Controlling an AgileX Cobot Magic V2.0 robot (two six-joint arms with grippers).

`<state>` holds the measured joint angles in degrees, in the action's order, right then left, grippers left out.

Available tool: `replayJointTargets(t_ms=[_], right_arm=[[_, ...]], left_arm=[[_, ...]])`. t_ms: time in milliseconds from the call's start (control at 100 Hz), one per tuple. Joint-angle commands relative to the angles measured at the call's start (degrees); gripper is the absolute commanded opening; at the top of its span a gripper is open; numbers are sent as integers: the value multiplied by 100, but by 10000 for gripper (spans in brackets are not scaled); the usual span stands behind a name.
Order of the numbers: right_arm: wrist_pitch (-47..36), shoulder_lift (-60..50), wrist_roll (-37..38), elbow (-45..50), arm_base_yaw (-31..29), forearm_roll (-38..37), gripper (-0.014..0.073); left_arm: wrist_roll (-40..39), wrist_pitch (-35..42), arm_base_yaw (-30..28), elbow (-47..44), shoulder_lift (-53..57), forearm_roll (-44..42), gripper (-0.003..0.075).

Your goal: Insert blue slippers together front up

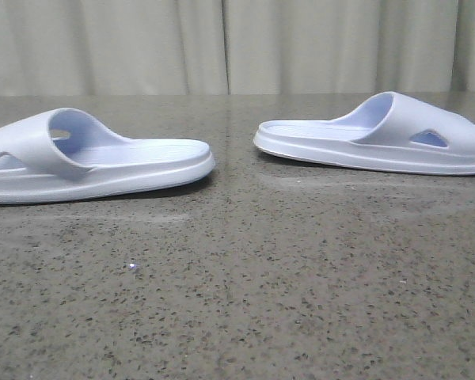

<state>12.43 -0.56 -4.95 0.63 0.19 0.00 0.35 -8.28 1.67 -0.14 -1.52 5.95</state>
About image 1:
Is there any light blue slipper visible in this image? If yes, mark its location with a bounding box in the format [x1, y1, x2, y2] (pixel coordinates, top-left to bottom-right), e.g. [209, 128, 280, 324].
[253, 92, 475, 175]
[0, 108, 215, 204]

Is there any white pleated curtain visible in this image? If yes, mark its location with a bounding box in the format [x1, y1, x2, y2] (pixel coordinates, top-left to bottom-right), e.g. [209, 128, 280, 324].
[0, 1, 475, 96]

